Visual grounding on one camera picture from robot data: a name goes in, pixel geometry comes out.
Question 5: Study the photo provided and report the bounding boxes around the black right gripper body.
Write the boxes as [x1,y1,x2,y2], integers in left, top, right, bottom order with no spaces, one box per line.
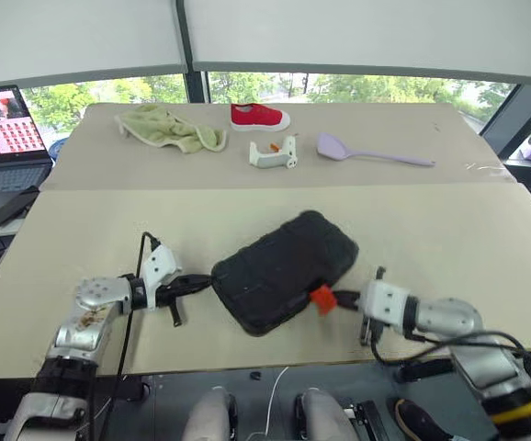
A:
[354,290,374,347]

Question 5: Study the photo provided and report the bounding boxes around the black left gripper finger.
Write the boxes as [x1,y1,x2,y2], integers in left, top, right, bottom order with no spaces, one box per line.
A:
[177,273,214,286]
[177,281,213,296]

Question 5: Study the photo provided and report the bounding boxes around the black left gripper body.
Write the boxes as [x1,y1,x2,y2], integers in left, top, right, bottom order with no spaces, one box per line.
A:
[154,275,187,329]

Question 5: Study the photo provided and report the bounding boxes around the black padded pouch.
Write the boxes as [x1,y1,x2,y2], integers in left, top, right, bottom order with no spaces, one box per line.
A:
[210,209,360,338]

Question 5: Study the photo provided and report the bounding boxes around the black floor device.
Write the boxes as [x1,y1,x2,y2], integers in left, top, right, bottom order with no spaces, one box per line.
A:
[345,399,394,441]

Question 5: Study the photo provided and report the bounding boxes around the grey rounded shape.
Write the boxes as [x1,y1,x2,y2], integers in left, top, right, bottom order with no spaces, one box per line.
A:
[294,387,359,441]
[182,387,240,441]

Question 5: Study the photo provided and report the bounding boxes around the dark shoe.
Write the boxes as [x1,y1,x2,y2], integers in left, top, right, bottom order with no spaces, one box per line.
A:
[393,398,456,441]

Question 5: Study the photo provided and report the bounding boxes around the white plastic tape dispenser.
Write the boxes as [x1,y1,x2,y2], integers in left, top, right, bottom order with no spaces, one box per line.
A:
[247,134,300,171]

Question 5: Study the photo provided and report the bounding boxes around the purple silicone spatula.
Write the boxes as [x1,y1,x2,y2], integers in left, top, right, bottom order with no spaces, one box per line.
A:
[315,131,437,168]

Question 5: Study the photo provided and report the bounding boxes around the green towel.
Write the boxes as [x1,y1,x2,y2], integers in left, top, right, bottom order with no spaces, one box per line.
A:
[117,103,227,155]

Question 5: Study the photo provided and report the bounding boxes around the red canvas shoe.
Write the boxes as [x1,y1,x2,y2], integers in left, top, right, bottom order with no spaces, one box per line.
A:
[229,102,291,133]

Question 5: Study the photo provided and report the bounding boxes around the flat black rectangular device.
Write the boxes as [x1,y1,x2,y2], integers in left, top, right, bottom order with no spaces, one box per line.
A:
[0,185,41,229]

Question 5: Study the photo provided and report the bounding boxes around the open laptop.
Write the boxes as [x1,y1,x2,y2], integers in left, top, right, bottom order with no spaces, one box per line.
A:
[0,84,55,222]

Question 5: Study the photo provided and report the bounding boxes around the white roller blind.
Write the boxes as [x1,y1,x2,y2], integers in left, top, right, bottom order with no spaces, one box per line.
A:
[0,0,189,89]
[186,0,531,86]

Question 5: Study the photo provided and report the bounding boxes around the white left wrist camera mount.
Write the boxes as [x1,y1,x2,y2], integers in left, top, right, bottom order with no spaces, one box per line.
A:
[138,244,184,311]

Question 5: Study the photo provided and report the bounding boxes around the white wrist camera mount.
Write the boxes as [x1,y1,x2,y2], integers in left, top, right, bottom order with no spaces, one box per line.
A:
[361,279,420,334]
[138,244,184,311]

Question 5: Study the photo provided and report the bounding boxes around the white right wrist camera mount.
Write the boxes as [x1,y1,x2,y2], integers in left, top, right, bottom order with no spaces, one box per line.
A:
[361,279,420,334]

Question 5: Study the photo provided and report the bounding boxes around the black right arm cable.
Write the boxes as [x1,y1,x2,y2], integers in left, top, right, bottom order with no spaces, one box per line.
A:
[368,265,531,383]

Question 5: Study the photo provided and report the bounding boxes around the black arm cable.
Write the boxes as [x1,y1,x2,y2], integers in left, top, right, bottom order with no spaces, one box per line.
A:
[85,231,162,441]
[368,265,531,383]

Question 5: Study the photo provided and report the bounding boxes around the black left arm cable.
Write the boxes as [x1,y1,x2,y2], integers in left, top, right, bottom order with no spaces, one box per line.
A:
[85,231,162,441]

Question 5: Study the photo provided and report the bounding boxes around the white floor cable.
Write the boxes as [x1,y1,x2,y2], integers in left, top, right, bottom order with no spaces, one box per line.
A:
[264,366,290,435]

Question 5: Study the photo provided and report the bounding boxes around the dark window frame post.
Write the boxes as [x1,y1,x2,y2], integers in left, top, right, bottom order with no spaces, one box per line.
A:
[478,84,531,160]
[175,0,212,106]

